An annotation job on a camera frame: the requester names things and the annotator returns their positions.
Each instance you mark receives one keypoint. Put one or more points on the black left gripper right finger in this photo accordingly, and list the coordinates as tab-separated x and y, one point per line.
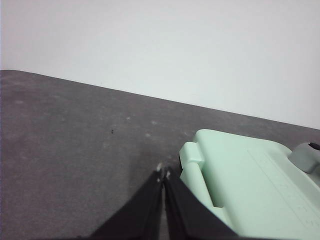
190	220

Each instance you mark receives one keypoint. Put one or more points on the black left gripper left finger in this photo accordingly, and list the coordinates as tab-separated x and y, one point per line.
140	215

